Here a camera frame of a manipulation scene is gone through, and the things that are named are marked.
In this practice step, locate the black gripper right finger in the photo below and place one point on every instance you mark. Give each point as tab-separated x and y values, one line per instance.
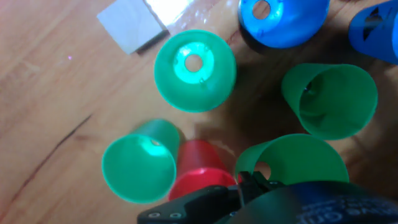
264	183

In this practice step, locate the plain green plastic cup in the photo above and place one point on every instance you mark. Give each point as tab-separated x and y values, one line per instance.
140	168

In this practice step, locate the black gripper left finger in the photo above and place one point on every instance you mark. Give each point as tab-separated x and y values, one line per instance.
192	205

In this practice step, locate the green plastic cup with print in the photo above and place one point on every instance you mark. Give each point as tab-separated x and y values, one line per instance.
174	96
298	158
339	105

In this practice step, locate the blue plastic cup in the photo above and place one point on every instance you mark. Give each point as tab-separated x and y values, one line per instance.
295	28
385	43

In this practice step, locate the light wooden block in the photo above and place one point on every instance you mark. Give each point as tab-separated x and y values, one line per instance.
130	25

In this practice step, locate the red plastic cup with print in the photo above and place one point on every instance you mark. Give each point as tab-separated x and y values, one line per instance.
199	161

